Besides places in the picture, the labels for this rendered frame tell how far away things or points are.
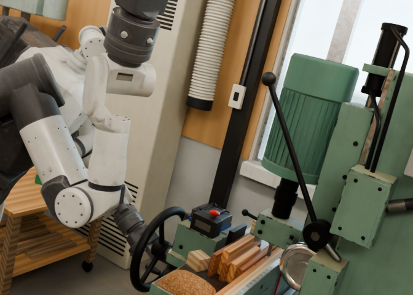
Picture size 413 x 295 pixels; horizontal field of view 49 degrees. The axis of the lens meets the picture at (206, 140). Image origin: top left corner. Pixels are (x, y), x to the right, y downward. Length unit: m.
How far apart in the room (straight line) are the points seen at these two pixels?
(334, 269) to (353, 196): 0.17
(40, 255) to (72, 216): 1.72
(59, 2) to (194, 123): 1.10
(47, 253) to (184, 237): 1.40
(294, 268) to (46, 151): 0.63
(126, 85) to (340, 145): 0.54
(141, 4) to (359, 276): 0.76
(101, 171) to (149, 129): 1.79
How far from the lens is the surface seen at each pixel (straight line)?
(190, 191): 2.91
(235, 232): 1.30
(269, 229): 1.27
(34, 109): 0.96
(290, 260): 1.16
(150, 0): 0.81
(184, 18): 2.58
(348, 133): 1.12
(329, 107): 1.14
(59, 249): 2.69
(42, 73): 0.97
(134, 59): 0.83
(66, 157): 0.94
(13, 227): 2.32
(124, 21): 0.81
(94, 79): 0.84
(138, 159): 2.73
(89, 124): 1.54
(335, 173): 1.14
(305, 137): 1.14
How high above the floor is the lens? 1.50
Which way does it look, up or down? 13 degrees down
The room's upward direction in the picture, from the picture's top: 14 degrees clockwise
